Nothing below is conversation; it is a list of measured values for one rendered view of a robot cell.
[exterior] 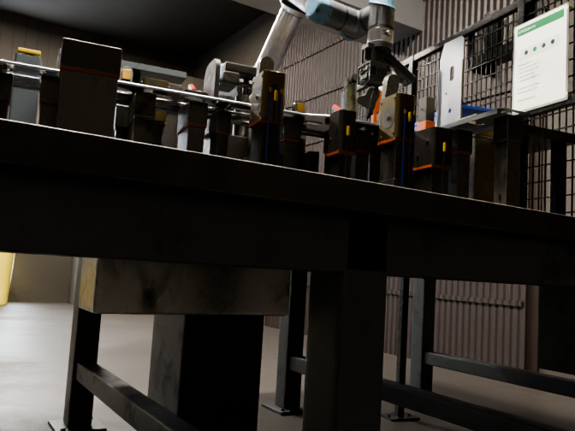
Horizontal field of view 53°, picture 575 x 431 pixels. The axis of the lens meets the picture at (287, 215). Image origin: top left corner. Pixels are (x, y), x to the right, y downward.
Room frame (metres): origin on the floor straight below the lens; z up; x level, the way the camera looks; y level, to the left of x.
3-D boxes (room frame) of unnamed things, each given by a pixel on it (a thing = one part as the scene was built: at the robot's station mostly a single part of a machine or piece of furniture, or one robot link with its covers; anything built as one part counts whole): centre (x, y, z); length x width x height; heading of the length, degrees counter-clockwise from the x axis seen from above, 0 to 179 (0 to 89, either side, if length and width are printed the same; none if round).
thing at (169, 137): (1.68, 0.36, 0.90); 0.05 x 0.05 x 0.40; 23
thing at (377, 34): (1.64, -0.24, 1.26); 0.08 x 0.08 x 0.05
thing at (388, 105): (1.47, -0.27, 0.87); 0.12 x 0.07 x 0.35; 23
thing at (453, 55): (1.79, -0.49, 1.17); 0.12 x 0.01 x 0.34; 23
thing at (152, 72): (1.73, 0.53, 1.16); 0.37 x 0.14 x 0.02; 113
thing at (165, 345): (2.13, 0.26, 0.33); 0.31 x 0.31 x 0.66; 32
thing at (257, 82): (1.36, 0.06, 0.87); 0.12 x 0.07 x 0.35; 23
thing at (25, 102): (1.63, 0.77, 0.92); 0.08 x 0.08 x 0.44; 23
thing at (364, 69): (1.64, -0.23, 1.18); 0.09 x 0.08 x 0.12; 113
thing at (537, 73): (1.82, -0.79, 1.30); 0.23 x 0.02 x 0.31; 23
